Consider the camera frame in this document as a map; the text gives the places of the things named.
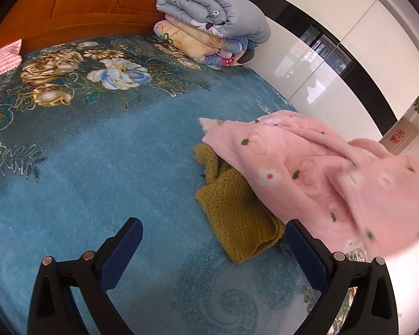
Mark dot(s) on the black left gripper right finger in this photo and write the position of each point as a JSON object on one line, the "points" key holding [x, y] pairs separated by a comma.
{"points": [[373, 310]]}

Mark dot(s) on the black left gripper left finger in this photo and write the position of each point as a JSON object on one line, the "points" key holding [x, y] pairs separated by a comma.
{"points": [[53, 309]]}

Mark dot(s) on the pink floral fleece garment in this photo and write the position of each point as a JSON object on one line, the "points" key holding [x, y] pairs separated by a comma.
{"points": [[348, 194]]}

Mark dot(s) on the mustard yellow knit sweater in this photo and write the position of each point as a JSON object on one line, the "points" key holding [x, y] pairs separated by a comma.
{"points": [[242, 224]]}

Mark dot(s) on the cardboard box with red print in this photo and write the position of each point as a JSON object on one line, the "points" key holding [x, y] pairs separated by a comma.
{"points": [[400, 137]]}

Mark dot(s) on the blue floral bed blanket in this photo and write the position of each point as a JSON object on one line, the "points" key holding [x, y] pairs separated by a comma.
{"points": [[95, 132]]}

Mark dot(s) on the cream patterned folded cloth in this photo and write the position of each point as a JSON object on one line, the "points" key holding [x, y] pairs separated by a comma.
{"points": [[208, 124]]}

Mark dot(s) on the pink white patterned pillow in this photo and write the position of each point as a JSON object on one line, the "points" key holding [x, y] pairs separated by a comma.
{"points": [[10, 57]]}

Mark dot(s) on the yellow floral folded blanket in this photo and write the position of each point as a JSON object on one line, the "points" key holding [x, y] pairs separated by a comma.
{"points": [[202, 47]]}

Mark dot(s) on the wooden bed headboard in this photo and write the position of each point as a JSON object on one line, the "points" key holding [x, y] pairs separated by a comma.
{"points": [[44, 23]]}

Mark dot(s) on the grey folded quilt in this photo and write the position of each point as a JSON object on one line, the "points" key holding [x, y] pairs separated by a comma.
{"points": [[221, 18]]}

